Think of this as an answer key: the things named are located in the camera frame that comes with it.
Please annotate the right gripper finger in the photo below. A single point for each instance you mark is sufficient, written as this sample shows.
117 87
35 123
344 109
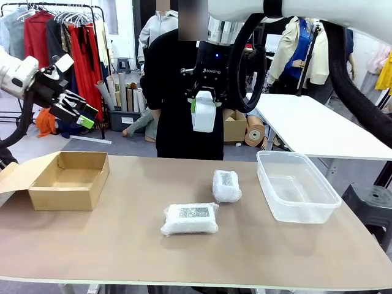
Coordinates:
220 98
193 105

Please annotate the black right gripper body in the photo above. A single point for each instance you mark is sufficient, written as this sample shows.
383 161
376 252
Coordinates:
212 67

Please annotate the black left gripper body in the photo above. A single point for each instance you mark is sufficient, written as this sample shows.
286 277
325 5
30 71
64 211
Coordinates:
46 88

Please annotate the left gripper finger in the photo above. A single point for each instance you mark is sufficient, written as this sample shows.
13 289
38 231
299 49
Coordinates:
81 105
82 121

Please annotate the unwrapped white digital clock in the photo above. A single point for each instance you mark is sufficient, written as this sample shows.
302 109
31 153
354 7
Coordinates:
203 118

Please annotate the bubble-wrapped white clock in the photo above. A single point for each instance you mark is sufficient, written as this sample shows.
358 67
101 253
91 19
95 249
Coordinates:
190 223
226 190

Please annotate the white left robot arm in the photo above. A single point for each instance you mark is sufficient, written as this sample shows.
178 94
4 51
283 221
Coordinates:
12 73

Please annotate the dark blue cloth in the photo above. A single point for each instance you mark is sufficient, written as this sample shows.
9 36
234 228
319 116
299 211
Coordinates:
67 131

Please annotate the white floor strip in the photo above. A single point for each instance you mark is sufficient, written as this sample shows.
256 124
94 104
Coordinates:
92 140

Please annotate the person in black sweater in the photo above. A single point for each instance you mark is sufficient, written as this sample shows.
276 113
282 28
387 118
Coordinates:
174 92

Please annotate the black metal clothes rack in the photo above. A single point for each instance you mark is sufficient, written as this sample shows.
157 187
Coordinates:
103 131

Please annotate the thick grey cardboard tube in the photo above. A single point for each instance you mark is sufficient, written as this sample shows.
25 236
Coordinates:
104 95

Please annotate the small brown cardboard carton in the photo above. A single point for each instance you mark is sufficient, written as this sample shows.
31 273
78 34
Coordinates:
234 128

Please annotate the orange cloth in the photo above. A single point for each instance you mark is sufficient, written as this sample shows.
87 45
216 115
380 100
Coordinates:
46 122

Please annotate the beige cardboard tube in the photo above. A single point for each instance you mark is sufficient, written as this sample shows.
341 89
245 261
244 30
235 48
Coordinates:
112 90

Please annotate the dark grey storage bin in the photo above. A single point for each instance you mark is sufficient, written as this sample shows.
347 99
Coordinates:
118 121

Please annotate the long red dress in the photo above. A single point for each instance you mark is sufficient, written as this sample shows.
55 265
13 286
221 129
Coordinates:
85 70

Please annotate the black hanging garment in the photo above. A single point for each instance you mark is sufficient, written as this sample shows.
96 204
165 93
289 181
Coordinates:
55 52

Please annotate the slim grey cardboard tube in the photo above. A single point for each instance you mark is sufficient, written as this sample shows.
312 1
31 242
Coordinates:
122 92

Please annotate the brown cardboard tube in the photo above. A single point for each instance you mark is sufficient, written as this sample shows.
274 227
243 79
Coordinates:
130 99

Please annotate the mannequin in grey-green clothes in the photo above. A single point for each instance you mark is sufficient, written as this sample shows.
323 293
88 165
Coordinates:
147 125

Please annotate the large brown paper roll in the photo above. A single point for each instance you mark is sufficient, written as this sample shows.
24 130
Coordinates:
255 134

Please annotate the red hanging jacket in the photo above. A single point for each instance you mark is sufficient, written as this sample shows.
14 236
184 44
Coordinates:
36 36

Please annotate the white cardboard tube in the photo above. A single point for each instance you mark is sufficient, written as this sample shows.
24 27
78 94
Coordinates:
136 101

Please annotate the grey plastic stool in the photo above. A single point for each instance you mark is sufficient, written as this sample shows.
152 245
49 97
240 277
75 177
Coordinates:
123 65

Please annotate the white monitor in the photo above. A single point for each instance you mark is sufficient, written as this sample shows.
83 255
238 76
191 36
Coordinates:
271 43

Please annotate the grey-blue hanging garment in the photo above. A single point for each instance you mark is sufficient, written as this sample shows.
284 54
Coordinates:
12 33

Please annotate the cream hanging garment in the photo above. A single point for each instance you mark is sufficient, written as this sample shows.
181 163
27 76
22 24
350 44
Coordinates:
102 43

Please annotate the white clothes hangers bundle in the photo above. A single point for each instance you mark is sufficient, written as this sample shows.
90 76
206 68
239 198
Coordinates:
73 18

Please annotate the mannequin in beige coat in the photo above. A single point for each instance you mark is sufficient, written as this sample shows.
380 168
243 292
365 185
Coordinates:
288 52

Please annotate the open brown cardboard box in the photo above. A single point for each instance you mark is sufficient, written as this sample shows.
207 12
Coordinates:
61 196

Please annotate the white work table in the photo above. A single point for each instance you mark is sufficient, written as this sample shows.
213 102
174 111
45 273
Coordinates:
306 128

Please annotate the clear plastic container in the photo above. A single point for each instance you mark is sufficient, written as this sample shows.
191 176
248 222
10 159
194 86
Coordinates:
294 190

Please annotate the yellow garment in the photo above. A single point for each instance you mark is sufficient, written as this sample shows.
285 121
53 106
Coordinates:
386 73

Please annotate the black diagonal strut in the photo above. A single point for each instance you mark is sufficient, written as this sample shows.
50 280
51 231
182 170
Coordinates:
384 176

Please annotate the black plastic stool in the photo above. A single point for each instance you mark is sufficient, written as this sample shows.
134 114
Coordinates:
373 202

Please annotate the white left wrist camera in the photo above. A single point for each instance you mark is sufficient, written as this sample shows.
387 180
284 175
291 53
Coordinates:
65 62

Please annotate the white table frame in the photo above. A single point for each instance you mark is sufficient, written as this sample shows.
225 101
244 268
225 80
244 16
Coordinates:
92 288

